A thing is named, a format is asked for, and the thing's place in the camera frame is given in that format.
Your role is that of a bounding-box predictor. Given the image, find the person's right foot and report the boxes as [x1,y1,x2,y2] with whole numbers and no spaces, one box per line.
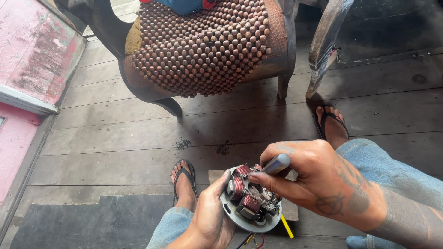
[315,105,350,150]

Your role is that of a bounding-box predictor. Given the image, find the grey handled screwdriver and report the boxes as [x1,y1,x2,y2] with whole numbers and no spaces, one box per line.
[262,154,291,175]

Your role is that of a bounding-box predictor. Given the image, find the person's left foot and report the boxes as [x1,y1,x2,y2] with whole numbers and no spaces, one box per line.
[171,160,198,213]

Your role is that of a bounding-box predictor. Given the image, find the round stator plate copper coils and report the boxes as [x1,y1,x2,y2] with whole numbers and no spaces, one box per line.
[219,164,283,233]

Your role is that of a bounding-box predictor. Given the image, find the dark wooden armchair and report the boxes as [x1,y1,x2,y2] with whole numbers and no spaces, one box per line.
[67,0,298,117]

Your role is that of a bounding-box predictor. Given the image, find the black flip-flop sandal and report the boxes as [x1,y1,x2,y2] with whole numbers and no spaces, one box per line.
[171,159,198,207]
[313,105,350,141]

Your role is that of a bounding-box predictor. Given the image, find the blue and red bag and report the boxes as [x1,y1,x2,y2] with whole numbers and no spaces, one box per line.
[139,0,217,15]

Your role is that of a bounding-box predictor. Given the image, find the person's left hand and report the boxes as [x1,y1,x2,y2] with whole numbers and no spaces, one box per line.
[173,169,238,249]

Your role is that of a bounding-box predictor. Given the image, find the black floor mat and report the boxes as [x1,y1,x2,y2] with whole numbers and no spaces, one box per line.
[10,195,174,249]

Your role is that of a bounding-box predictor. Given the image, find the person's right hand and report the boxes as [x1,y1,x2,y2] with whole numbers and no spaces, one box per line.
[247,139,387,232]

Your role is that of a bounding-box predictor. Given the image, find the person's foot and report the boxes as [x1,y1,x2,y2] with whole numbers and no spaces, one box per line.
[171,160,198,213]
[315,105,350,150]

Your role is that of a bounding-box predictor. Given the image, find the brown wooden bead seat cover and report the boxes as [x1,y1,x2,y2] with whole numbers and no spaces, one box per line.
[131,0,272,99]

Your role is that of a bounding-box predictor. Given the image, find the worn grey wooden chair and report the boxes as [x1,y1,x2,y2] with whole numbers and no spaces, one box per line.
[298,0,356,100]

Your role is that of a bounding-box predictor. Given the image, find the black wire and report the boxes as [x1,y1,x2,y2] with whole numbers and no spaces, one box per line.
[237,233,253,249]

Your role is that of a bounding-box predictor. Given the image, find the pink painted wooden panel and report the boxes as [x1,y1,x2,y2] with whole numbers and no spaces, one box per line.
[0,0,87,205]

